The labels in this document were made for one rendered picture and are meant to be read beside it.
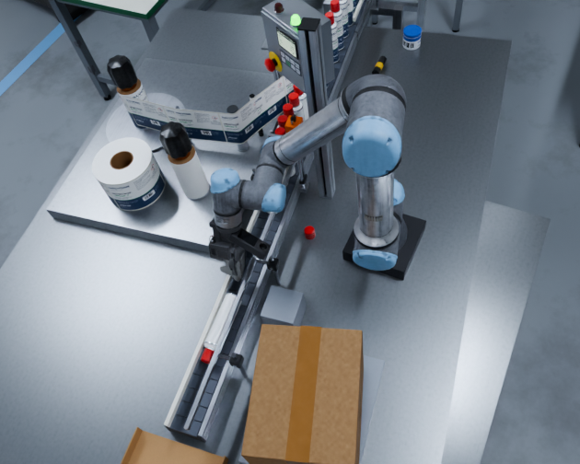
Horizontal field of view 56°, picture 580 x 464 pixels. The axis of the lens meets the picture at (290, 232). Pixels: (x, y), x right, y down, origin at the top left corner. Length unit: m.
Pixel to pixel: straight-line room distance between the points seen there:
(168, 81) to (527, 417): 1.95
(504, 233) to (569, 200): 1.23
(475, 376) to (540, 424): 0.92
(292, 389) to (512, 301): 0.74
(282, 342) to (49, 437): 0.76
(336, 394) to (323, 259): 0.59
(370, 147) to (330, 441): 0.61
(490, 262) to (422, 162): 0.43
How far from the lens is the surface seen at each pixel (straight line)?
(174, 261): 1.83
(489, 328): 1.66
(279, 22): 1.47
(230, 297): 1.60
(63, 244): 2.04
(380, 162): 1.13
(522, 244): 1.81
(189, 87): 2.28
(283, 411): 1.26
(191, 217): 1.85
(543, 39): 3.85
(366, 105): 1.15
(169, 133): 1.69
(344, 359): 1.28
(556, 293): 2.73
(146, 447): 1.63
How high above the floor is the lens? 2.32
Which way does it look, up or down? 56 degrees down
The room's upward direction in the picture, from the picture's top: 13 degrees counter-clockwise
